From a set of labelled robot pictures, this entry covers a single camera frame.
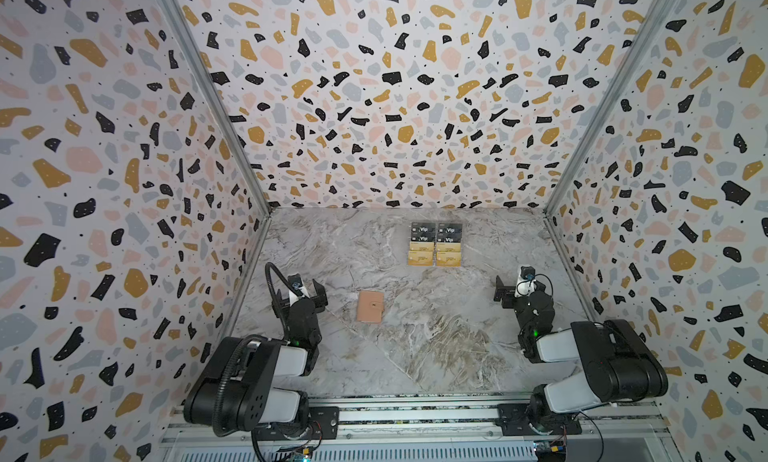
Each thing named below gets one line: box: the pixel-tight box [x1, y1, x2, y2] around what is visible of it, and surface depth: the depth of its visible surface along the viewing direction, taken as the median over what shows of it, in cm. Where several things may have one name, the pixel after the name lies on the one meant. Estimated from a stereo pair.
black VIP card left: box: [411, 222, 436, 242], surface depth 105 cm
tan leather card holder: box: [357, 291, 384, 322], surface depth 94 cm
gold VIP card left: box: [408, 241, 435, 266], surface depth 105 cm
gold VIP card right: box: [436, 242, 461, 267], surface depth 106 cm
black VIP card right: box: [437, 223, 462, 243], surface depth 105 cm
